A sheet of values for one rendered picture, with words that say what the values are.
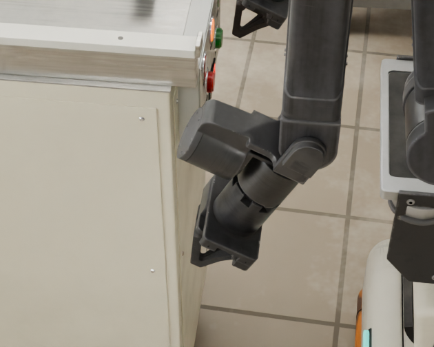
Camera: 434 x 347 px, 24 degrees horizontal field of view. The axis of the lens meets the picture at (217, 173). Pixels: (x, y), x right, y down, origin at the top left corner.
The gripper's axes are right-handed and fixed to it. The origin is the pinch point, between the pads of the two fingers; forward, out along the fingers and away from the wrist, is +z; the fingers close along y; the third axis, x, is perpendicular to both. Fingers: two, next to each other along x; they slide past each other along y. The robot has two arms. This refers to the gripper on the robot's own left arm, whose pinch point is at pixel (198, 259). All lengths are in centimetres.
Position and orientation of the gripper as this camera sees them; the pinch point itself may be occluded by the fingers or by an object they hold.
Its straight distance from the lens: 116.0
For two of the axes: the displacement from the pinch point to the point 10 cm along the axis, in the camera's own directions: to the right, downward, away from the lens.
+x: 8.8, 4.0, 2.5
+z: -4.6, 5.9, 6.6
